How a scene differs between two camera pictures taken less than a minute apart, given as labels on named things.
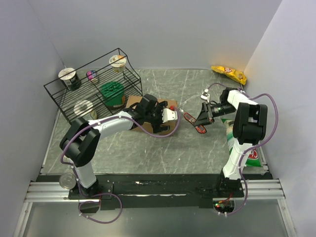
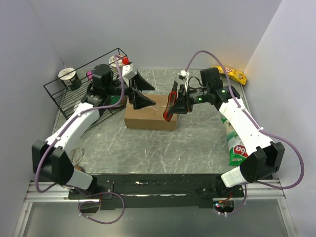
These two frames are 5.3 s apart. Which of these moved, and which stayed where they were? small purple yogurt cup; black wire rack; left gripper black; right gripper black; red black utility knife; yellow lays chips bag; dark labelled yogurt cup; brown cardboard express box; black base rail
Moved: brown cardboard express box; red black utility knife; right gripper black; left gripper black
Stayed: dark labelled yogurt cup; yellow lays chips bag; small purple yogurt cup; black wire rack; black base rail
